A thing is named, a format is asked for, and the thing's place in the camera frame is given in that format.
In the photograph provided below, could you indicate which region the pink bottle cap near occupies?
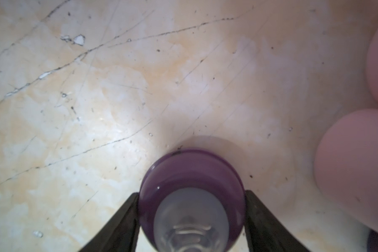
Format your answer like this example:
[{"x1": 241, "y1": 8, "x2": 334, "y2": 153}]
[{"x1": 314, "y1": 109, "x2": 378, "y2": 232}]

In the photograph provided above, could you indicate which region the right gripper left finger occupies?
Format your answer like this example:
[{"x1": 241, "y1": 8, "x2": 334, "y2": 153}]
[{"x1": 80, "y1": 192, "x2": 140, "y2": 252}]

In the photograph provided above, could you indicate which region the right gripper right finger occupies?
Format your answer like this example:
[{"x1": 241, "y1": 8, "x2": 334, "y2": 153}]
[{"x1": 244, "y1": 190, "x2": 309, "y2": 252}]

